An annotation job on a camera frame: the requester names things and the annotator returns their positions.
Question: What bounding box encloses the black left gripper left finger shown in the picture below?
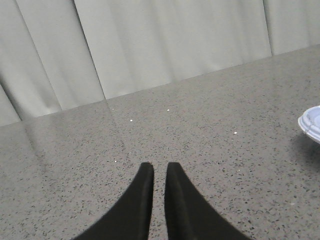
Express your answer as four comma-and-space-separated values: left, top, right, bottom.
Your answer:
75, 162, 154, 240

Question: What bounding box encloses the beige pleated curtain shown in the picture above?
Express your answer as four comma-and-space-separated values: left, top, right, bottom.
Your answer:
0, 0, 320, 126

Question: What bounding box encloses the light blue slipper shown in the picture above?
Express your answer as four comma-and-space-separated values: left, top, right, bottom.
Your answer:
298, 105, 320, 144

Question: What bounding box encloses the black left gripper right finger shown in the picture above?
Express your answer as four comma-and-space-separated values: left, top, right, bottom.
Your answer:
164, 162, 249, 240

